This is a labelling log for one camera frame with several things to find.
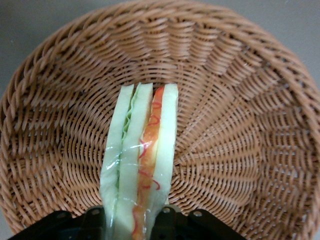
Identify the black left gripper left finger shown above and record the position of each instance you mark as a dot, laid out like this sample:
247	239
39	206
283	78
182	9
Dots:
75	227

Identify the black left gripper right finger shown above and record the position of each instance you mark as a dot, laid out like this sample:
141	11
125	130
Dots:
190	227

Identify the triangle sandwich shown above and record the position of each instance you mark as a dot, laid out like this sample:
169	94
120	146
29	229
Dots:
130	150

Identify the round brown wicker basket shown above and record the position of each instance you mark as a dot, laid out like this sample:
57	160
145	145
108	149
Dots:
225	125

